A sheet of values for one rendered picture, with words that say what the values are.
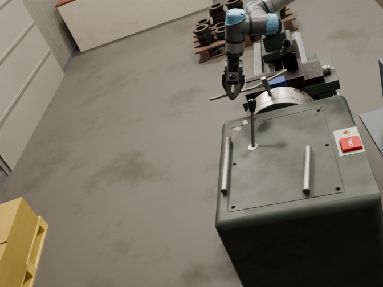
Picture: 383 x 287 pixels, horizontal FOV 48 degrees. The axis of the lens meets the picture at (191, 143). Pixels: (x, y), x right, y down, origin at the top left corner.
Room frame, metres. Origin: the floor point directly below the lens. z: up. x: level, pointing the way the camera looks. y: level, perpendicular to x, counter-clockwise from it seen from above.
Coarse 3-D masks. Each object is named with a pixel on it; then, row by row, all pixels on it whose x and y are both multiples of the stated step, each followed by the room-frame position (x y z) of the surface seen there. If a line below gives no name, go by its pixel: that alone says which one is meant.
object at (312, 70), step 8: (304, 64) 2.12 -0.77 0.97; (312, 64) 2.08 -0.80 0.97; (320, 64) 2.05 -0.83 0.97; (272, 72) 2.19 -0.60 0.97; (304, 72) 2.04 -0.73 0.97; (312, 72) 2.00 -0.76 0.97; (320, 72) 1.97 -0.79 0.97; (248, 80) 2.21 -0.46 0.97; (256, 80) 2.18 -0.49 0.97; (312, 80) 1.95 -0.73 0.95; (320, 80) 1.94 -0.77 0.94; (256, 88) 2.09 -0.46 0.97; (264, 88) 2.05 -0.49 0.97; (296, 88) 1.98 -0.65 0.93; (248, 96) 2.07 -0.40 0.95; (256, 96) 2.06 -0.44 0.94
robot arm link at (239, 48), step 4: (228, 44) 1.49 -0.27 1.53; (232, 44) 1.48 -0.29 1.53; (236, 44) 1.48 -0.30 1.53; (240, 44) 1.48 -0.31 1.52; (244, 44) 1.49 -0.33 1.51; (228, 48) 1.50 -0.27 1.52; (232, 48) 1.48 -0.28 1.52; (236, 48) 1.48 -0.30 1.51; (240, 48) 1.48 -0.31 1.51; (244, 48) 1.50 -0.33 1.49; (228, 52) 1.50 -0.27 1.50; (232, 52) 1.48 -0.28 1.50; (236, 52) 1.48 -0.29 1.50; (240, 52) 1.48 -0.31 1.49
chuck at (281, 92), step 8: (280, 88) 1.55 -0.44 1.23; (288, 88) 1.54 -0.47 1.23; (264, 96) 1.54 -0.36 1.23; (272, 96) 1.51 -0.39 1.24; (280, 96) 1.49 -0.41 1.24; (288, 96) 1.48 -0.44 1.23; (296, 96) 1.47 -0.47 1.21; (304, 96) 1.49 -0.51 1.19; (256, 104) 1.54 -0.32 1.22; (248, 112) 1.57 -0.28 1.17
